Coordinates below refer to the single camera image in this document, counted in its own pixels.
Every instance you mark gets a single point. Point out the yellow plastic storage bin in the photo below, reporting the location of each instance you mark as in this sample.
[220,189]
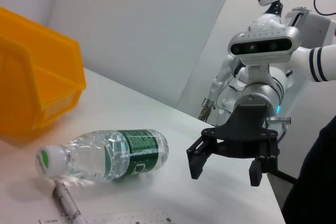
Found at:
[39,77]

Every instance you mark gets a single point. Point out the silver ballpoint pen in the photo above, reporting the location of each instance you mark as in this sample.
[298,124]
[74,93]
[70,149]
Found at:
[64,200]

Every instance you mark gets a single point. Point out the clear plastic ruler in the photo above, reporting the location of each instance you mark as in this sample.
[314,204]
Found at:
[118,218]

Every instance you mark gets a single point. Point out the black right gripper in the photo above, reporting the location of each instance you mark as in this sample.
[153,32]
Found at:
[244,134]

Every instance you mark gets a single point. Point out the person in dark clothing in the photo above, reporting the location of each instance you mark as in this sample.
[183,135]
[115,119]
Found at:
[315,182]

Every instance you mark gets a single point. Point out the white metal equipment housing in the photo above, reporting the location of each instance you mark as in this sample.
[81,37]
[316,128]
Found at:
[320,30]

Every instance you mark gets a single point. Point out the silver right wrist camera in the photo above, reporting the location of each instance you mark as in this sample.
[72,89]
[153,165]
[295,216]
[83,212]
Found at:
[262,45]

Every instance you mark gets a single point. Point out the clear water bottle green label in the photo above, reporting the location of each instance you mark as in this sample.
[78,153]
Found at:
[105,155]

